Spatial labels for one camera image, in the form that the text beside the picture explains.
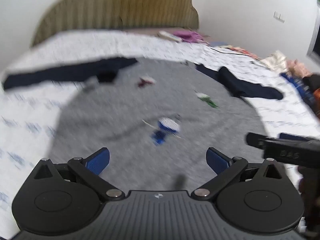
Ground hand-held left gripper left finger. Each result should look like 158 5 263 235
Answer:
32 147 125 201

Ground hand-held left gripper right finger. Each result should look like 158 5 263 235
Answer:
191 147 286 200

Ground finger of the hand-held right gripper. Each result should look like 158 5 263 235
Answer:
279 132 310 142
246 132 270 153

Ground grey and navy sweater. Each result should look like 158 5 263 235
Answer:
2 57 284 193

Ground blue clothes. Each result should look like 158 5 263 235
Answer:
280 72 320 117

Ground pink cloth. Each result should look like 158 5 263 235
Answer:
286 59 313 78

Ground white printed bedspread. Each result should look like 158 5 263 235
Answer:
0 29 320 240

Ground white puffy jacket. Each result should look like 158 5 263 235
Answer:
262 50 288 72

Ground dark window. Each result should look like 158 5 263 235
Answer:
306 2 320 63

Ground purple cloth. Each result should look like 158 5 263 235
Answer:
172 30 205 43

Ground olive padded headboard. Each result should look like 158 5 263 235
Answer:
31 0 200 47

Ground black cable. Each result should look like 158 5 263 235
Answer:
209 45 260 61

